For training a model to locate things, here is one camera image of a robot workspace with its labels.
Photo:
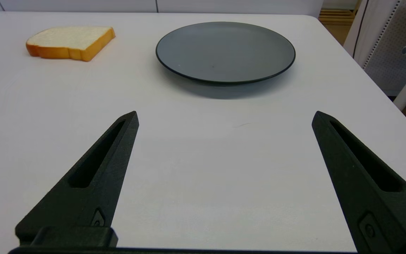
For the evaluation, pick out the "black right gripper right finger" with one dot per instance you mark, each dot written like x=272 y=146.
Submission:
x=368 y=187

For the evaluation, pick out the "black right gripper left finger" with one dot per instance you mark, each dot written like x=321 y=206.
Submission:
x=93 y=190

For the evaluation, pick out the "white perforated partition panel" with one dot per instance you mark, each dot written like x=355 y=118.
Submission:
x=386 y=42

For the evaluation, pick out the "white bread slice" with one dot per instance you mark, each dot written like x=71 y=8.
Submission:
x=71 y=43

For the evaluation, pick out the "wooden shelf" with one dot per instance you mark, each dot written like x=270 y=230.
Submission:
x=337 y=16

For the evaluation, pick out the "dark grey round plate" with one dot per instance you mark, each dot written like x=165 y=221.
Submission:
x=225 y=52

